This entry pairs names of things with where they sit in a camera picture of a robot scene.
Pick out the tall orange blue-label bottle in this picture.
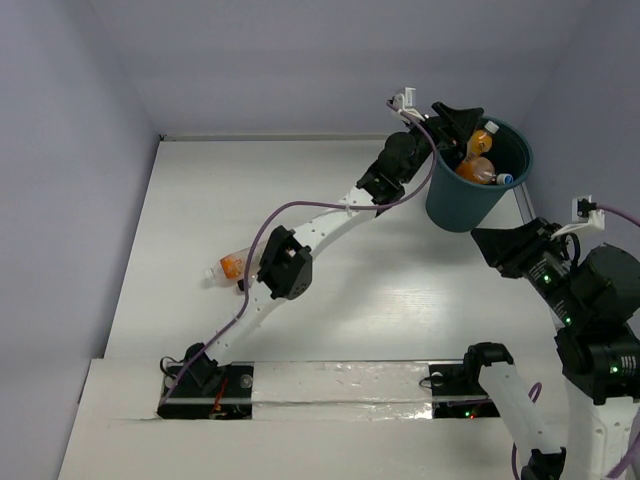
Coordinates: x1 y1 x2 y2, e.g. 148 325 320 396
464 121 500 162

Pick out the clear orange-label bottle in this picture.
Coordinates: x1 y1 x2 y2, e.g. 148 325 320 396
201 243 264 288

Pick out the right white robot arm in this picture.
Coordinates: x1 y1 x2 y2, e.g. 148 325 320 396
460 218 639 479

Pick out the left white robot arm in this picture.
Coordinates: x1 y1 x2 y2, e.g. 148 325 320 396
173 101 484 395

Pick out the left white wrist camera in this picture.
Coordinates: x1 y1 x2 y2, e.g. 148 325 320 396
387 87 427 124

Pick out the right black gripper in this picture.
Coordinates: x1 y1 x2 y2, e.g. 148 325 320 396
470 213 591 321

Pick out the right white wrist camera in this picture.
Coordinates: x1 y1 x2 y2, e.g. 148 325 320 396
551 195 605 239

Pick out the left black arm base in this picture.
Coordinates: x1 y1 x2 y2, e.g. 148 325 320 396
157 343 254 420

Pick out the small orange juice bottle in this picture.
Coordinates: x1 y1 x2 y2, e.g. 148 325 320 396
455 156 496 185

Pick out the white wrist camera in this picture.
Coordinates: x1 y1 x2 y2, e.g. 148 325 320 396
387 87 427 124
551 195 605 239

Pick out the dark teal plastic bin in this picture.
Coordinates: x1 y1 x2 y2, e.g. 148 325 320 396
425 116 533 233

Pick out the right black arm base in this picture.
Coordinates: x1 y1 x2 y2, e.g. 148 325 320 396
419 342 514 420

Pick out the crushed clear plastic bottle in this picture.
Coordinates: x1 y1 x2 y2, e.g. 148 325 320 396
493 173 514 185

